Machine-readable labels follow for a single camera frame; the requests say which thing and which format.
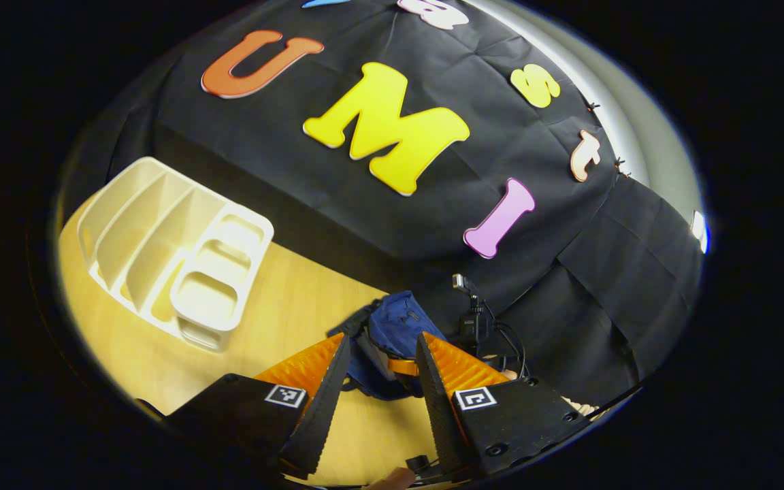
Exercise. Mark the bright ceiling light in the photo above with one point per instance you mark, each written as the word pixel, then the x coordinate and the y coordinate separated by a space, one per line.
pixel 699 231

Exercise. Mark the black backdrop cloth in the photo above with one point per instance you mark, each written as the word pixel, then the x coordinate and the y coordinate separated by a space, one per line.
pixel 263 170

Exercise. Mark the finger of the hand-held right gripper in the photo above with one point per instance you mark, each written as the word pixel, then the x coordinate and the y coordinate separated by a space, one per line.
pixel 402 367

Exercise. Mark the white plastic bookshelf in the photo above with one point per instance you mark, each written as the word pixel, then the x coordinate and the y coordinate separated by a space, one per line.
pixel 222 299

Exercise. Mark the blue schoolbag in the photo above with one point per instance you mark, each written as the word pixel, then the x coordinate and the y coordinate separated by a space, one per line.
pixel 399 323

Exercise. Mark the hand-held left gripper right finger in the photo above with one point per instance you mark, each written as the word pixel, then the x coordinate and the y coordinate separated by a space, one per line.
pixel 439 422

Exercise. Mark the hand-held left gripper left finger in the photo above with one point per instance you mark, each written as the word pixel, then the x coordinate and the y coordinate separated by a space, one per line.
pixel 324 422

